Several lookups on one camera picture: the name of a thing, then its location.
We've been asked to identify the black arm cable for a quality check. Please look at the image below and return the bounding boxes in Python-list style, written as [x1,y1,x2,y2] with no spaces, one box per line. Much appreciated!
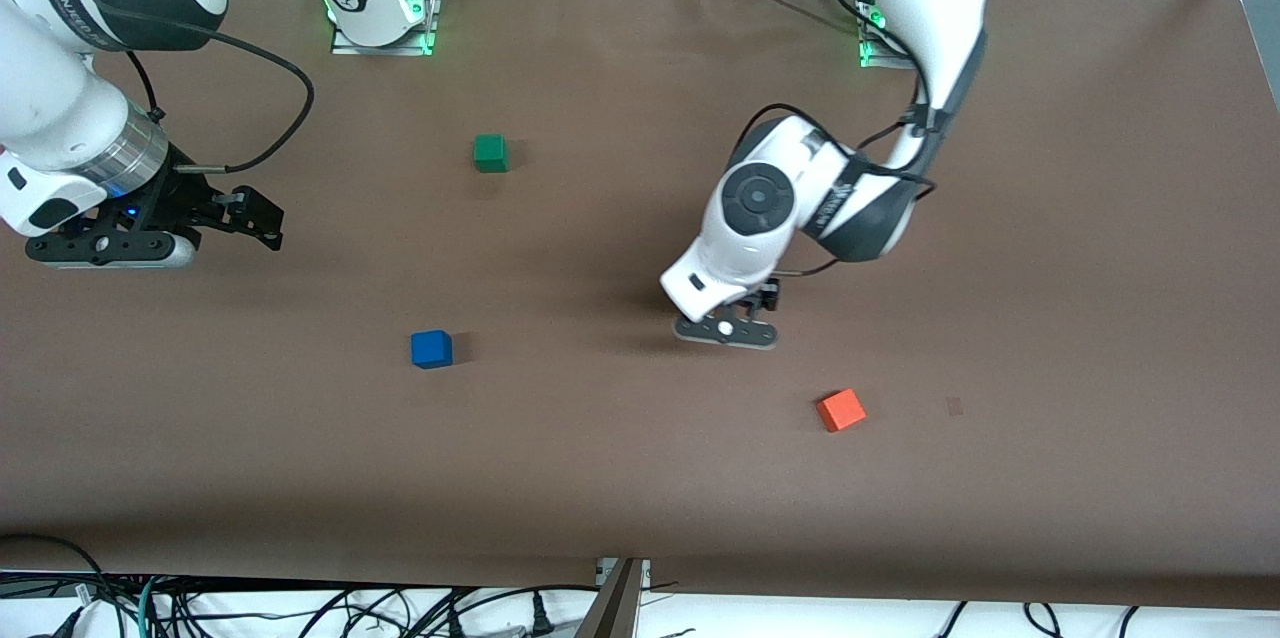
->
[738,28,951,279]
[95,3,316,175]

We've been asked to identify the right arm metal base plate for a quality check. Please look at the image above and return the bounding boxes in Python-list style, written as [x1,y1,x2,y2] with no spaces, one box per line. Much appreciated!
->
[330,0,443,57]

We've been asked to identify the aluminium profile post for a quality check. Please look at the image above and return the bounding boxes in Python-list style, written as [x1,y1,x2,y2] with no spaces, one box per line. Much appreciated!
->
[575,558,652,638]

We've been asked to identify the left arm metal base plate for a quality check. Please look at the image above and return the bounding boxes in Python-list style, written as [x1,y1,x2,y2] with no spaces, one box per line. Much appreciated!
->
[856,0,917,70]

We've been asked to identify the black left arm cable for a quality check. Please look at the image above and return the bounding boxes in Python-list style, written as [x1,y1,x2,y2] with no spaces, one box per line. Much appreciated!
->
[738,28,951,279]

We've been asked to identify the orange wooden block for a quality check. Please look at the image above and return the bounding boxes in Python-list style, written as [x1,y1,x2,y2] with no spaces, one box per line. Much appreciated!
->
[816,388,868,434]

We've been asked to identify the blue wooden block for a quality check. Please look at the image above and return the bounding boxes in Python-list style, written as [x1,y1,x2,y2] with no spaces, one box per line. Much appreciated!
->
[410,330,454,370]

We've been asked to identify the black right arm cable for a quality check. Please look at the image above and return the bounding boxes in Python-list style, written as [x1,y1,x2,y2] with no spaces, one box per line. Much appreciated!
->
[95,3,316,175]

